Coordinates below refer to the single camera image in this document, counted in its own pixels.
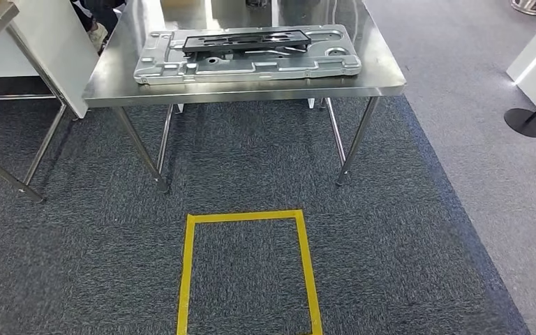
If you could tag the black plastic frame part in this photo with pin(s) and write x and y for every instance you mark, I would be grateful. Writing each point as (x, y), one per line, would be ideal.
(245, 40)

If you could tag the stainless steel workbench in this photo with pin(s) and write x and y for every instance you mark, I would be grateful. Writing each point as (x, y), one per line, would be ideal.
(120, 69)

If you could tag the stamped grey metal panel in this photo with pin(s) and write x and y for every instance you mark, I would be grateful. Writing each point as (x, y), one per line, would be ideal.
(258, 69)

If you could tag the yellow floor tape square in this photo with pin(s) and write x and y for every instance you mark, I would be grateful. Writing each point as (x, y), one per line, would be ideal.
(185, 277)

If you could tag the person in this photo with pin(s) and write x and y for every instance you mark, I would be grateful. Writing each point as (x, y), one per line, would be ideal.
(97, 32)

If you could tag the steel side table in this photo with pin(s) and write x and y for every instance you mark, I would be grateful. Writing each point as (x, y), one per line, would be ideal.
(41, 148)

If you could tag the white board panel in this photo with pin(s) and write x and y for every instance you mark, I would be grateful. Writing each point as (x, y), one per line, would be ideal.
(60, 51)

